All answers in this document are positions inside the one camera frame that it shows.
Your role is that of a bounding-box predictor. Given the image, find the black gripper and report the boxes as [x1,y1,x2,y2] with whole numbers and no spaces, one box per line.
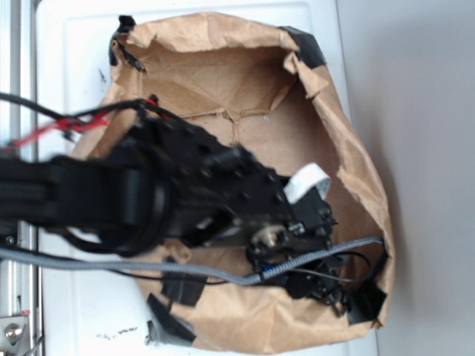
[246,188,356,315]

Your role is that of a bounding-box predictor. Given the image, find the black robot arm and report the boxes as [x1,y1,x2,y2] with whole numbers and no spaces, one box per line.
[1,119,350,313]

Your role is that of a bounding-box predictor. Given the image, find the brown paper bag bin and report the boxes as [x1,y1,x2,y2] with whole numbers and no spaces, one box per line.
[103,12,396,355]

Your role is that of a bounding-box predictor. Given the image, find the white tray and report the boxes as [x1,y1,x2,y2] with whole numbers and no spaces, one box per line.
[35,0,380,356]

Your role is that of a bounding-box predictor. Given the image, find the white ribbon cable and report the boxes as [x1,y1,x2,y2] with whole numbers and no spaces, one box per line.
[284,162,333,204]

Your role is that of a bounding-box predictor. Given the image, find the red and black wires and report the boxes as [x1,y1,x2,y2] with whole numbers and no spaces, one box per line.
[0,93,160,149]

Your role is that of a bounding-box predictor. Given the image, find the gray braided cable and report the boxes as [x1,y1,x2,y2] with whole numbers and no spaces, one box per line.
[0,236,384,287]

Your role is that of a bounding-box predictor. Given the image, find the aluminium rail frame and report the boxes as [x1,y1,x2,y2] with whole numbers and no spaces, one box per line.
[1,1,45,355]

